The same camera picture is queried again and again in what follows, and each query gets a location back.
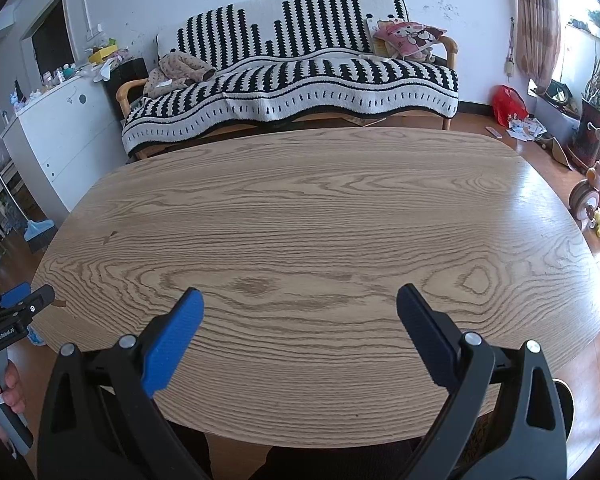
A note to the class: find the dark doorway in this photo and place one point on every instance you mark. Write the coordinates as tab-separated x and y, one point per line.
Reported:
52	40

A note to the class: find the pink cartoon pillow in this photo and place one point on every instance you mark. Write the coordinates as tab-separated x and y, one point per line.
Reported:
410	37

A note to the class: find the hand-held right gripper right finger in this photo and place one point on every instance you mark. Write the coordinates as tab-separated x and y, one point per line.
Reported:
427	337

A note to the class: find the black white striped blanket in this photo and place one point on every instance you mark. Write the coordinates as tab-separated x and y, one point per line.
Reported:
305	85

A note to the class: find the white cabinet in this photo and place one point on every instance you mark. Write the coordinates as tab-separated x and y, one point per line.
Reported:
65	125

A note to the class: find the person's left hand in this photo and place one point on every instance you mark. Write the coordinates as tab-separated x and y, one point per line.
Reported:
14	390

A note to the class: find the hanging wall ornament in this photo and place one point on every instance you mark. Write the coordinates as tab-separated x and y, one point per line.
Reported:
507	67

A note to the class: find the wooden frame sofa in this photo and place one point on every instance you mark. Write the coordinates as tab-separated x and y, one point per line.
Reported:
125	92

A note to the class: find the small white remote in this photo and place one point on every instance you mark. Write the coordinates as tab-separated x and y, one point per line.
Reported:
493	132

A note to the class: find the pink tricycle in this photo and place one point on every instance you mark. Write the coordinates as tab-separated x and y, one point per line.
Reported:
582	200

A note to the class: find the pile of paper scraps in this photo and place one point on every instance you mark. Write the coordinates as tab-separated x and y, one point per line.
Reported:
525	129

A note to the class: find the cardboard piece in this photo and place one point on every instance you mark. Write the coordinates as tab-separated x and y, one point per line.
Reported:
557	152

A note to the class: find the person's black trousers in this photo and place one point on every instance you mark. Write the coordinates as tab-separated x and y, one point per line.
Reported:
330	462

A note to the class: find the red bag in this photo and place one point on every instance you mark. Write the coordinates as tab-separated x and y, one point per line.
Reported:
509	105

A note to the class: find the black side cabinet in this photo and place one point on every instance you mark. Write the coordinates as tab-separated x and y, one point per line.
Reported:
132	67

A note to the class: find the white plastic bag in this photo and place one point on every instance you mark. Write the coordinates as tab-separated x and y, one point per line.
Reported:
104	70

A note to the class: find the white wall socket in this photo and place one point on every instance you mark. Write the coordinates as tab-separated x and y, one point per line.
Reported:
95	31

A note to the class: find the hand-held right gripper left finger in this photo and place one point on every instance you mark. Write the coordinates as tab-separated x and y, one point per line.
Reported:
175	345

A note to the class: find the beige dotted garment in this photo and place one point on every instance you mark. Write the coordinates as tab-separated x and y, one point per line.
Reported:
180	67

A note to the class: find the yellow box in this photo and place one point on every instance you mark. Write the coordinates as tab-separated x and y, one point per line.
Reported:
102	54

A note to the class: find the patterned beige curtain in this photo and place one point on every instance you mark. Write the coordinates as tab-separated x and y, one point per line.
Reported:
537	25

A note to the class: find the cluster of small bottles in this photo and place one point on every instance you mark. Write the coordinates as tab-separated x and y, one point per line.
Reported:
62	75

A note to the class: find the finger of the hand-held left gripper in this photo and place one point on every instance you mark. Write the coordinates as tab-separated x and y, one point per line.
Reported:
40	296
15	294

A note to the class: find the grey low cabinet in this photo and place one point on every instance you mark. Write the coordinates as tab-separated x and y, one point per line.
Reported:
550	120

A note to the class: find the blue broom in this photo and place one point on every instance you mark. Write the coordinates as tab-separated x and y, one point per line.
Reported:
37	230

